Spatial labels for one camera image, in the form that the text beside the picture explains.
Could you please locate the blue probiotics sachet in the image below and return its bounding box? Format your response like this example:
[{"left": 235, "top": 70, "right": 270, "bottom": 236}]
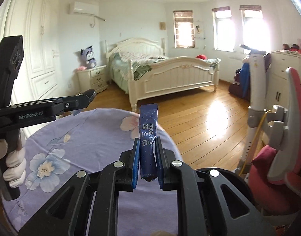
[{"left": 139, "top": 103, "right": 158, "bottom": 181}]

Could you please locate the left gloved hand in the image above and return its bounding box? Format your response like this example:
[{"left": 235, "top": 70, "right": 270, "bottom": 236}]
[{"left": 0, "top": 135, "right": 27, "bottom": 188}]

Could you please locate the white nightstand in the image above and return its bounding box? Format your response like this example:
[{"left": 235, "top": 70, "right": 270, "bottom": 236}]
[{"left": 76, "top": 65, "right": 108, "bottom": 93}]

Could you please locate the pink hat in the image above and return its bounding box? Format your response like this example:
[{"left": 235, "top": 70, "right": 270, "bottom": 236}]
[{"left": 76, "top": 66, "right": 87, "bottom": 71}]

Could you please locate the purple floral tablecloth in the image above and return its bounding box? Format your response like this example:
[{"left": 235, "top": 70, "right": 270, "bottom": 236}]
[{"left": 3, "top": 109, "right": 178, "bottom": 235}]

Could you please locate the purple plush toy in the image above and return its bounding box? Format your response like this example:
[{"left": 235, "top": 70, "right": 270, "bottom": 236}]
[{"left": 81, "top": 46, "right": 97, "bottom": 69}]

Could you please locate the green bed linen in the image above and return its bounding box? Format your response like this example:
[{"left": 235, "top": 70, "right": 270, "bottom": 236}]
[{"left": 109, "top": 51, "right": 221, "bottom": 89}]

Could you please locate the white air conditioner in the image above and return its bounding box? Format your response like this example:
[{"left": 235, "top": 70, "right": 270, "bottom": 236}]
[{"left": 69, "top": 1, "right": 99, "bottom": 16}]

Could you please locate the white built-in wardrobe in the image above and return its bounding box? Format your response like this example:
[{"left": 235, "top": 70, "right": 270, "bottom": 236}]
[{"left": 0, "top": 0, "right": 62, "bottom": 138}]

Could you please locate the white standing pole device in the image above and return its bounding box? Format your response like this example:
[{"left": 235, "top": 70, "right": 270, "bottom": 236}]
[{"left": 235, "top": 44, "right": 266, "bottom": 178}]

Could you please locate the pile of dark clothes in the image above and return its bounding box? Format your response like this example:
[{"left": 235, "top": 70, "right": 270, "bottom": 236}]
[{"left": 228, "top": 44, "right": 271, "bottom": 101}]

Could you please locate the red cushion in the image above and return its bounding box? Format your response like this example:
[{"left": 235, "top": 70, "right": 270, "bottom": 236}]
[{"left": 196, "top": 54, "right": 207, "bottom": 60}]

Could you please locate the pink grey desk chair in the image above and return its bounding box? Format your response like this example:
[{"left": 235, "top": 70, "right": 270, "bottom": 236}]
[{"left": 248, "top": 67, "right": 301, "bottom": 215}]

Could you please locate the white dresser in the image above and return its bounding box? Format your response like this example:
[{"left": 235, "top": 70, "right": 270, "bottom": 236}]
[{"left": 266, "top": 52, "right": 301, "bottom": 109}]

